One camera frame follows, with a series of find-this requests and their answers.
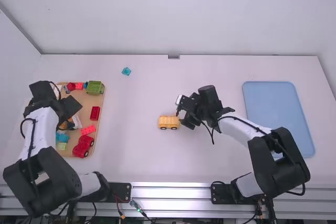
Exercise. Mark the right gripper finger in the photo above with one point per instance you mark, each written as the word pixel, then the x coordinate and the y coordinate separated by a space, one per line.
pixel 189 123
pixel 179 110

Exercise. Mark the yellow toy car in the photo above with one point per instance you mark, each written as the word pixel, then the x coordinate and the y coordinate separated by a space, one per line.
pixel 168 121

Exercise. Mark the orange toy brick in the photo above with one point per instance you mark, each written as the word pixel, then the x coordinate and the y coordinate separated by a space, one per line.
pixel 65 125

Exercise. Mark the blue mat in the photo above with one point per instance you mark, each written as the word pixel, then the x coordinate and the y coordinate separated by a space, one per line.
pixel 278 119

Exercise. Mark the tan tray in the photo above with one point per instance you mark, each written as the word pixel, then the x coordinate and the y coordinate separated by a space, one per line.
pixel 97 100

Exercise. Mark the red toy brick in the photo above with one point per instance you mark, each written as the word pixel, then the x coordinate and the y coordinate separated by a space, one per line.
pixel 71 86
pixel 95 113

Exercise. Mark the green toy car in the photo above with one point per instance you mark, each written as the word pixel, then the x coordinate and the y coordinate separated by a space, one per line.
pixel 95 87

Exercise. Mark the white toy brick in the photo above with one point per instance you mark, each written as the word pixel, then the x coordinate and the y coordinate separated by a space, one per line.
pixel 57 93

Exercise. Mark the teal toy brick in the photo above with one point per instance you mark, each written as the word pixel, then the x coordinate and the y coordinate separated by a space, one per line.
pixel 62 137
pixel 126 72

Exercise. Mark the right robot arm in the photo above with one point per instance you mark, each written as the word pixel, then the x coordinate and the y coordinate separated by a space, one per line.
pixel 275 161

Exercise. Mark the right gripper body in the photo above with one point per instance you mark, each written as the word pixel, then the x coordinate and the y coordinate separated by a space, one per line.
pixel 191 106

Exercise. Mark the silver rails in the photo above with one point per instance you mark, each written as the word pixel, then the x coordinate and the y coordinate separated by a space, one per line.
pixel 170 192

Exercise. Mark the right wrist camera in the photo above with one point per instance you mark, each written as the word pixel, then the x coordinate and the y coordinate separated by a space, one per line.
pixel 178 100

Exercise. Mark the coral toy brick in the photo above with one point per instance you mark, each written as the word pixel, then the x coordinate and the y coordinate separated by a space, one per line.
pixel 88 130
pixel 79 86

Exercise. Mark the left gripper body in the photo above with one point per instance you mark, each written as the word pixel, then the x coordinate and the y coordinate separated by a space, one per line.
pixel 69 107

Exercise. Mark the pale green toy brick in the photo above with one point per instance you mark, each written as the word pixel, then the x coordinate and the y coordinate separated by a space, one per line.
pixel 62 146

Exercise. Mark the red toy car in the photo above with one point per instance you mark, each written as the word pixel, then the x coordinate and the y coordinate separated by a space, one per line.
pixel 83 146

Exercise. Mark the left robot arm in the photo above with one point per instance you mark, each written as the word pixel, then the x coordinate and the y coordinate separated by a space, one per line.
pixel 39 129

